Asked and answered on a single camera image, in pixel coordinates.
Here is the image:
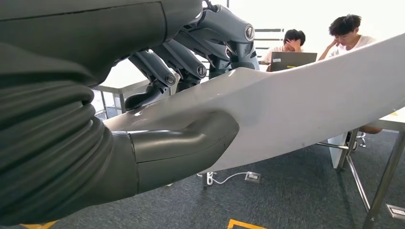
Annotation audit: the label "white side table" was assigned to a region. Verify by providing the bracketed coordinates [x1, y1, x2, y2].
[92, 58, 151, 120]

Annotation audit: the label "person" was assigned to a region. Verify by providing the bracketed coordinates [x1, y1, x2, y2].
[259, 29, 307, 73]
[318, 14, 384, 135]

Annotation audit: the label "dark horizontal rails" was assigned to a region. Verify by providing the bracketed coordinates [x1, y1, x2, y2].
[254, 28, 286, 51]

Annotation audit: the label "office chair wheeled base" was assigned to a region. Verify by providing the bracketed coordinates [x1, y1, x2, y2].
[356, 132, 368, 148]

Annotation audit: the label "white workbench chrome legs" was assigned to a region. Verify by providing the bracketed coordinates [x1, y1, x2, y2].
[202, 105, 405, 229]

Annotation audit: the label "grey laptop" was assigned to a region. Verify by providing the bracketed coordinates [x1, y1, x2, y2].
[269, 51, 318, 73]

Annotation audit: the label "silver floor socket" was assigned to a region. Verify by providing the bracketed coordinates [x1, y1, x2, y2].
[244, 171, 262, 184]
[385, 204, 405, 221]

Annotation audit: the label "white power strip cable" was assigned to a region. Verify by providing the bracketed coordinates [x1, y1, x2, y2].
[196, 171, 248, 187]

